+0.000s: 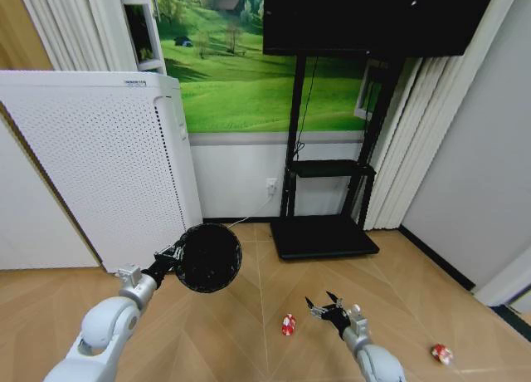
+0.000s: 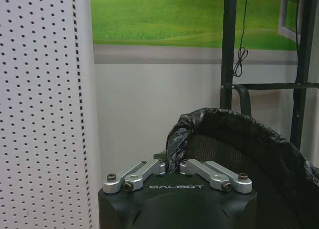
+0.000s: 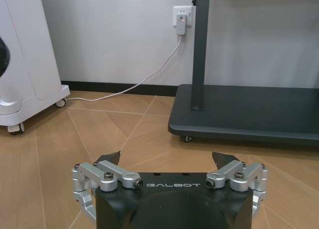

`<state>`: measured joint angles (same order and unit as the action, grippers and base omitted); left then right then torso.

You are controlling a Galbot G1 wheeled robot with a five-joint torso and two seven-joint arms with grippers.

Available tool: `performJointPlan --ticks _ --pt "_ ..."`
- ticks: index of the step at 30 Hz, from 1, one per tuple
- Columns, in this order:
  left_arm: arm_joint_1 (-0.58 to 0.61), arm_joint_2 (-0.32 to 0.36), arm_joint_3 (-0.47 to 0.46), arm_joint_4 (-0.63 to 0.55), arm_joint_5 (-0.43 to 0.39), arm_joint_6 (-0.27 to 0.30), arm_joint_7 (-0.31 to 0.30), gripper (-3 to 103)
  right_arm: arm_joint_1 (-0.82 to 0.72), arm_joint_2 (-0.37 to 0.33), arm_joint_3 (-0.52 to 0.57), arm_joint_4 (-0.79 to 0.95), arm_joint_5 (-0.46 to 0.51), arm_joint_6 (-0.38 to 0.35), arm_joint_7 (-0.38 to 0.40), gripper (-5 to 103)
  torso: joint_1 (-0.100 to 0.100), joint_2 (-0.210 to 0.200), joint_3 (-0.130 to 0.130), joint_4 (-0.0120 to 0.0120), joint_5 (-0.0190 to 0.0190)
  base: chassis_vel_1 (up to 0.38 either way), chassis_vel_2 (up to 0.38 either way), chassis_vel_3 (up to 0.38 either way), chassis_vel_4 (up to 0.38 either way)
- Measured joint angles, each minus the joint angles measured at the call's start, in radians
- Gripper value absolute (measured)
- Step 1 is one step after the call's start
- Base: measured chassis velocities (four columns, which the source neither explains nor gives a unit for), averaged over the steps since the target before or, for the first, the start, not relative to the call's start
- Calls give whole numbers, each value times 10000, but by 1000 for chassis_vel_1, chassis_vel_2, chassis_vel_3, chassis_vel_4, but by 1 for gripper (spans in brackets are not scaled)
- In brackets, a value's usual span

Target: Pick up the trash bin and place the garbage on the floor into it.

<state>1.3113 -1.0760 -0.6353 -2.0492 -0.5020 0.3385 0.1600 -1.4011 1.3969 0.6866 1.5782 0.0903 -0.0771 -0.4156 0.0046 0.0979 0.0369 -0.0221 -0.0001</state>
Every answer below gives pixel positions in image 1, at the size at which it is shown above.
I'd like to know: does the black mesh trash bin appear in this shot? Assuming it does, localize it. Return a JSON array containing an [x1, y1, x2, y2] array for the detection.
[[175, 223, 244, 294]]

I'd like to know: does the black monitor floor stand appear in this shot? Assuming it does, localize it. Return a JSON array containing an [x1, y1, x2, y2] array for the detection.
[[269, 55, 421, 262]]

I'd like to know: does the crumpled red white wrapper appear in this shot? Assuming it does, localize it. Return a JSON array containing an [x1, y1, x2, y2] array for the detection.
[[430, 343, 454, 365], [281, 313, 298, 337]]

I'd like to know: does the white perforated air purifier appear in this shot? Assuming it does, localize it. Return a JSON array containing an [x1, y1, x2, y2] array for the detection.
[[0, 69, 205, 275]]

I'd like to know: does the white pleated curtain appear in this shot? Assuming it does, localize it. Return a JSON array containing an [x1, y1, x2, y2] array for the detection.
[[363, 0, 512, 233], [15, 0, 139, 72]]

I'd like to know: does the black flat screen monitor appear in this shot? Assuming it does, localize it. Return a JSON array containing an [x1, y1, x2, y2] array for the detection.
[[261, 0, 501, 58]]

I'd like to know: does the white power cable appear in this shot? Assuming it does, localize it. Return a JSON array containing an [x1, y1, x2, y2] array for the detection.
[[225, 193, 275, 230]]

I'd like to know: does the green landscape wall poster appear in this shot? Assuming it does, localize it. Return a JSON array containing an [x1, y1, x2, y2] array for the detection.
[[117, 0, 418, 135]]

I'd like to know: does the black hanging monitor cable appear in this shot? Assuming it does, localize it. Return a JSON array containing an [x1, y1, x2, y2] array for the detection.
[[292, 56, 319, 161]]

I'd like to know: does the white mock window frame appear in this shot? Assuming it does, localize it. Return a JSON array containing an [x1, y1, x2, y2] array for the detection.
[[117, 0, 168, 75], [353, 59, 390, 120]]

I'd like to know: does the brown wooden wall panel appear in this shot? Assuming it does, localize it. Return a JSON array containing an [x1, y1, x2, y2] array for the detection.
[[0, 0, 54, 71]]

